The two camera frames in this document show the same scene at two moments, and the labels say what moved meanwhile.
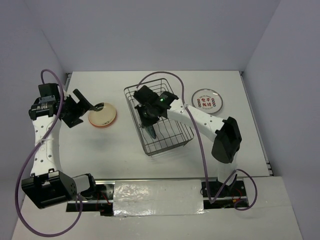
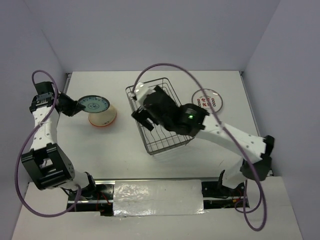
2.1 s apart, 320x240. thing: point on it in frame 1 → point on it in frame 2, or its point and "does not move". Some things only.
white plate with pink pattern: (208, 100) does not move
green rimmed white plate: (152, 131) → (94, 103)
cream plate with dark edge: (103, 117) does not move
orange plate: (106, 126) does not move
